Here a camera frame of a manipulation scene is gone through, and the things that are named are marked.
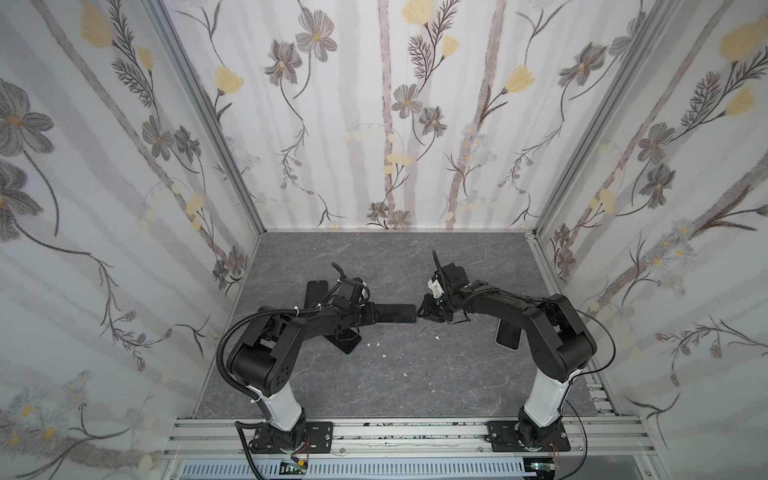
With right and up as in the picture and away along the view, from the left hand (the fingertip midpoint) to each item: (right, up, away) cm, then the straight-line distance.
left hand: (373, 306), depth 95 cm
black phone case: (-20, +4, +7) cm, 22 cm away
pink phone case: (+8, -5, -2) cm, 10 cm away
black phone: (+8, -2, -1) cm, 8 cm away
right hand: (+13, +1, -4) cm, 13 cm away
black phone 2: (-8, -11, -6) cm, 15 cm away
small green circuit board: (-20, -37, -22) cm, 47 cm away
